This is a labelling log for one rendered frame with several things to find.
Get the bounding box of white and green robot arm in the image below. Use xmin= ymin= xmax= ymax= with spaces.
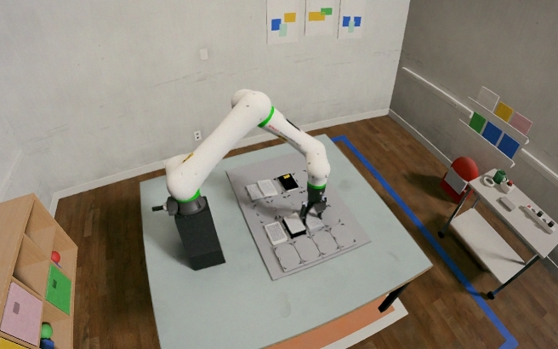
xmin=152 ymin=89 xmax=330 ymax=216

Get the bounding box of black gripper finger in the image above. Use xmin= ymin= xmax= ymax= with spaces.
xmin=299 ymin=201 xmax=314 ymax=224
xmin=317 ymin=195 xmax=327 ymax=219

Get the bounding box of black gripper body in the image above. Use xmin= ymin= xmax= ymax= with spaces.
xmin=307 ymin=193 xmax=322 ymax=205

